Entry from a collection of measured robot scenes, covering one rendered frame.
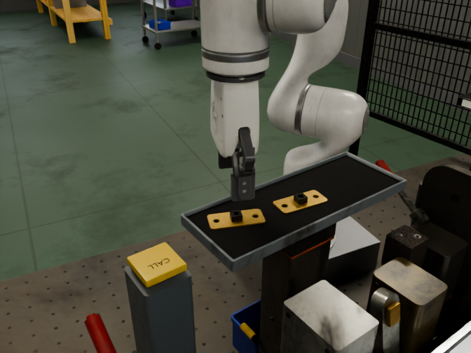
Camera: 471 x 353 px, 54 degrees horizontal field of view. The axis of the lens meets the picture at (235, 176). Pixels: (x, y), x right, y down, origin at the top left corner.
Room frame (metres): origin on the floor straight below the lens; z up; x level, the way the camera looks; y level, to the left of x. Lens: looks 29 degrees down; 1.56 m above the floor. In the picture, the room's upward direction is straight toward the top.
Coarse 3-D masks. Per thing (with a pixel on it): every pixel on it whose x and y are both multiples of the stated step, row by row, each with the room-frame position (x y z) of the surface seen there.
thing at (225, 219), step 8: (208, 216) 0.58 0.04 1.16; (216, 216) 0.58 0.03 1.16; (224, 216) 0.58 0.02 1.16; (232, 216) 0.57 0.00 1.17; (240, 216) 0.57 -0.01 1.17; (248, 216) 0.58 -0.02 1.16; (216, 224) 0.56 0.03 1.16; (224, 224) 0.56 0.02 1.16; (232, 224) 0.56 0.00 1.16; (240, 224) 0.56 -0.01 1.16; (248, 224) 0.56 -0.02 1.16; (256, 224) 0.56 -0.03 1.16
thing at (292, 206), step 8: (312, 192) 0.65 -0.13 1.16; (280, 200) 0.63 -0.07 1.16; (288, 200) 0.63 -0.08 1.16; (296, 200) 0.62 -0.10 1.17; (304, 200) 0.62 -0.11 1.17; (312, 200) 0.63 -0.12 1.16; (320, 200) 0.63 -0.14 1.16; (280, 208) 0.60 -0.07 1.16; (288, 208) 0.60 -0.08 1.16; (296, 208) 0.60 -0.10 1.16; (304, 208) 0.61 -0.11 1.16
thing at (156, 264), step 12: (144, 252) 0.50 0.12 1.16; (156, 252) 0.50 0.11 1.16; (168, 252) 0.50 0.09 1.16; (132, 264) 0.48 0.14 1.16; (144, 264) 0.47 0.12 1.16; (156, 264) 0.47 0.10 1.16; (168, 264) 0.47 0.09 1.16; (180, 264) 0.47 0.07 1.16; (144, 276) 0.45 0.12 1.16; (156, 276) 0.45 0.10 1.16; (168, 276) 0.46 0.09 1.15
